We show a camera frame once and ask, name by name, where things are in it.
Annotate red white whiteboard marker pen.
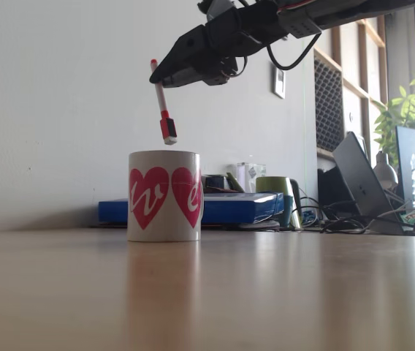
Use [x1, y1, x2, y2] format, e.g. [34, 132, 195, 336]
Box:
[150, 58, 178, 146]

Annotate green cup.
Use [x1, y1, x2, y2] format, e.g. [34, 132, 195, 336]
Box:
[255, 176, 300, 220]

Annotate black small desk clutter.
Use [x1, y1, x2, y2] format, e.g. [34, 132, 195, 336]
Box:
[202, 173, 245, 194]

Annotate clear plastic container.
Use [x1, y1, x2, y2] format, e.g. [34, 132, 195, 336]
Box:
[236, 162, 267, 194]

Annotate white mug with pink hearts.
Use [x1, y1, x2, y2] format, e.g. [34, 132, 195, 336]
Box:
[126, 150, 205, 243]

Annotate blue flat box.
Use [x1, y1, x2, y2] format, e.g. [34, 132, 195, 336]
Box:
[97, 192, 285, 224]

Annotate green potted plant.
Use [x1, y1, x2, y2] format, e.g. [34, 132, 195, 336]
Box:
[371, 75, 415, 165]

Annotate grey laptop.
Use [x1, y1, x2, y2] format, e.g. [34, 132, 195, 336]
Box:
[332, 131, 406, 235]

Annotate white desk lamp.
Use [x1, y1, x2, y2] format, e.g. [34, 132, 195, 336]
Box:
[373, 151, 400, 191]

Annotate black monitor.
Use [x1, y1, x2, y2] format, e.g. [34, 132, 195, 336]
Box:
[395, 125, 415, 211]

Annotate small grey picture frame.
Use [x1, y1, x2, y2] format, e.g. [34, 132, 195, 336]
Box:
[271, 61, 287, 99]

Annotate black camera cable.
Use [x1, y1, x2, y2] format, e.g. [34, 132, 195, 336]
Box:
[265, 32, 324, 71]

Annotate red white servo cable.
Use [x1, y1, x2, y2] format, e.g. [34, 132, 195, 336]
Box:
[276, 0, 318, 12]

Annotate black cable bundle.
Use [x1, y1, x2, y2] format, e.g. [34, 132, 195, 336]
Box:
[298, 197, 368, 234]

